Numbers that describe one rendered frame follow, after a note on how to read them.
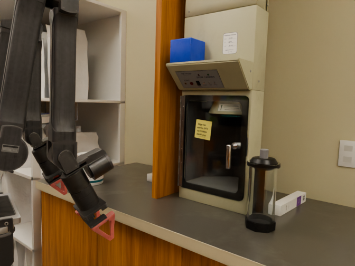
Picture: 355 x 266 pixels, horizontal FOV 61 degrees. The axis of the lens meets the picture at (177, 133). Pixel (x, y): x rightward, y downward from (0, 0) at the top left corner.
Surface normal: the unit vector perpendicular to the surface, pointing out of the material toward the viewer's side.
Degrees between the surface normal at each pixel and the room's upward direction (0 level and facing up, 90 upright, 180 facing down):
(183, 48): 90
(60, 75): 90
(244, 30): 90
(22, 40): 89
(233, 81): 135
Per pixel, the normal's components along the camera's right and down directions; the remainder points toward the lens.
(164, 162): 0.78, 0.08
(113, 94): -0.62, 0.06
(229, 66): -0.46, 0.74
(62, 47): 0.52, 0.10
